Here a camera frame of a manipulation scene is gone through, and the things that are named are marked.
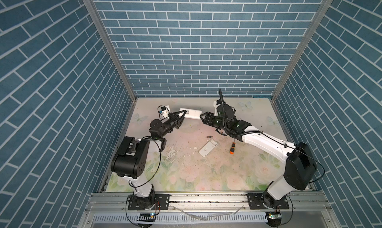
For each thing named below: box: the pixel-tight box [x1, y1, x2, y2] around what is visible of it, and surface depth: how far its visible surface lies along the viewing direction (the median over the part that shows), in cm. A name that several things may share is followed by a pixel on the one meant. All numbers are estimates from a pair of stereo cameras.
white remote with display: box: [178, 107, 203, 120], surface depth 84 cm
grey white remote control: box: [197, 138, 219, 158], surface depth 95 cm
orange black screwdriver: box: [229, 142, 236, 155], surface depth 93 cm
